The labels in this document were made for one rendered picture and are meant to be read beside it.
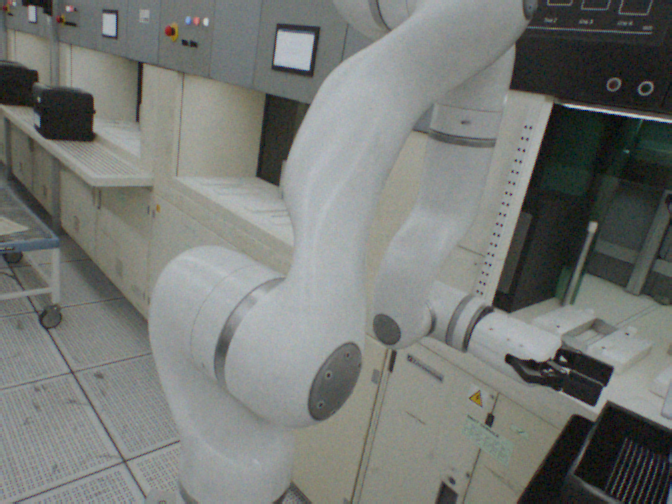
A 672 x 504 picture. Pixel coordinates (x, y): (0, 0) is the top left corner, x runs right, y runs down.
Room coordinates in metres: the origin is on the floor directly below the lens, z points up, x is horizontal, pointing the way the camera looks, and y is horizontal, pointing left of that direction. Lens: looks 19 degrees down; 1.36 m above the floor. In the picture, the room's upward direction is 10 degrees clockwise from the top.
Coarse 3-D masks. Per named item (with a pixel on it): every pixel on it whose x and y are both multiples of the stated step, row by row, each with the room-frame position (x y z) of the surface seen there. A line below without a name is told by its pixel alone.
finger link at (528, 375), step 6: (510, 354) 0.59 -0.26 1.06; (510, 360) 0.59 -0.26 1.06; (516, 360) 0.58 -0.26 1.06; (522, 360) 0.58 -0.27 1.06; (516, 366) 0.57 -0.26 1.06; (522, 366) 0.57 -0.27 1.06; (522, 372) 0.56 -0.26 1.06; (528, 372) 0.55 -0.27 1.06; (534, 372) 0.56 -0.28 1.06; (540, 372) 0.56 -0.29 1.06; (522, 378) 0.55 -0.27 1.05; (528, 378) 0.55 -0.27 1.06; (534, 378) 0.55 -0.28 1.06; (540, 378) 0.55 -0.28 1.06; (546, 378) 0.55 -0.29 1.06
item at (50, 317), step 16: (0, 192) 2.70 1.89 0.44; (0, 208) 2.39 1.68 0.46; (16, 208) 2.42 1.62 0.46; (32, 224) 2.25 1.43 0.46; (0, 240) 2.00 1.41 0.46; (16, 240) 2.59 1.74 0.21; (32, 240) 2.05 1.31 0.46; (48, 240) 2.09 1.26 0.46; (16, 256) 2.73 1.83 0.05; (48, 288) 2.11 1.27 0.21; (48, 320) 2.09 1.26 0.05
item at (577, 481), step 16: (608, 400) 0.66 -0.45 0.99; (608, 416) 0.64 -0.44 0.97; (624, 416) 0.63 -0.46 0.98; (640, 416) 0.63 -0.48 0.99; (592, 432) 0.57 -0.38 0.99; (608, 432) 0.64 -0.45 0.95; (624, 432) 0.63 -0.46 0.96; (640, 432) 0.62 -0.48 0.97; (656, 432) 0.61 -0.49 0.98; (592, 448) 0.64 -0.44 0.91; (608, 448) 0.63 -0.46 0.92; (624, 448) 0.62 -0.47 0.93; (656, 448) 0.60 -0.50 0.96; (576, 464) 0.50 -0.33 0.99; (592, 464) 0.64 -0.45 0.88; (608, 464) 0.62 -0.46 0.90; (624, 464) 0.62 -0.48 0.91; (576, 480) 0.47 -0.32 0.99; (592, 480) 0.63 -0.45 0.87; (560, 496) 0.48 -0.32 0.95; (576, 496) 0.47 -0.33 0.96; (592, 496) 0.45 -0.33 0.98; (608, 496) 0.45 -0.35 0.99
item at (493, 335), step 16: (480, 320) 0.64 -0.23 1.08; (496, 320) 0.65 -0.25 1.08; (512, 320) 0.67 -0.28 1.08; (480, 336) 0.62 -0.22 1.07; (496, 336) 0.61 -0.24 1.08; (512, 336) 0.61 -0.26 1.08; (528, 336) 0.62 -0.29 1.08; (544, 336) 0.63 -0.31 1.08; (480, 352) 0.61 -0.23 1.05; (496, 352) 0.60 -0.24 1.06; (512, 352) 0.59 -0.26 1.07; (528, 352) 0.58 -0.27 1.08; (544, 352) 0.59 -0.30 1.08; (496, 368) 0.60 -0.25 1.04; (512, 368) 0.58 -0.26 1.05; (528, 384) 0.57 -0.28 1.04
